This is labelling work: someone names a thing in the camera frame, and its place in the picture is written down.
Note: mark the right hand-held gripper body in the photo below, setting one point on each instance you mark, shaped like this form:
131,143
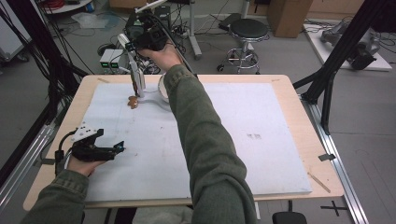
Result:
152,37

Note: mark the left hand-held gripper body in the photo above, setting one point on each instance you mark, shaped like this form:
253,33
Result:
87,146

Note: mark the white branched stand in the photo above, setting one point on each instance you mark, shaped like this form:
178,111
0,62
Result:
140,88

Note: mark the person's left hand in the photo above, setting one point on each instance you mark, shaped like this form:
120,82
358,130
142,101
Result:
84,166

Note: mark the person's right hand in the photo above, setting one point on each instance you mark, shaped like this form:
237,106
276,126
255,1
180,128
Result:
163,57

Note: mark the white power supply box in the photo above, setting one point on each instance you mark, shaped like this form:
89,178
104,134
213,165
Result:
116,59
106,59

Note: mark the white standing desk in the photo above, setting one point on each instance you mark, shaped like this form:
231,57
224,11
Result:
193,34

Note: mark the white plastic sheet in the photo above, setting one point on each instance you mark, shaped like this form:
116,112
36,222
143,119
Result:
90,20

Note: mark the white eggshell-shaped bowl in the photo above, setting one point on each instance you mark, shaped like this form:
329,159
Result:
162,88

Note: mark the round white table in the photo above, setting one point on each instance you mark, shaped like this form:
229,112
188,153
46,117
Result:
70,6

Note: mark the flat black device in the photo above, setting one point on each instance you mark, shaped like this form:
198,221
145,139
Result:
229,21

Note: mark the person's grey trousers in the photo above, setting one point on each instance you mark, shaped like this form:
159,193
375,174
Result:
162,216

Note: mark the black round stool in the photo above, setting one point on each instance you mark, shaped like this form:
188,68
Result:
249,28

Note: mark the white foam mat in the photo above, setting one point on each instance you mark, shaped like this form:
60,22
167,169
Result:
264,118

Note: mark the large cardboard box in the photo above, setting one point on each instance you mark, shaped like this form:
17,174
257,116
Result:
289,17

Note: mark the white floor platform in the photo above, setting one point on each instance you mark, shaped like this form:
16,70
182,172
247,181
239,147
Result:
323,53

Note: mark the black chair seat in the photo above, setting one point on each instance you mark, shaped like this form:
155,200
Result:
289,218

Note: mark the grey machine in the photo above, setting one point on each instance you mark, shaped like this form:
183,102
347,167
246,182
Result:
358,46

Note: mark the thin wooden stick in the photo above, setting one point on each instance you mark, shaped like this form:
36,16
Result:
319,182

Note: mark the aluminium floor rail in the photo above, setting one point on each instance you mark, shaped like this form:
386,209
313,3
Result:
342,174
21,165

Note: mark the black metal frame post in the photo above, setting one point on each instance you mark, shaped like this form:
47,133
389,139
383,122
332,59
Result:
336,62
40,46

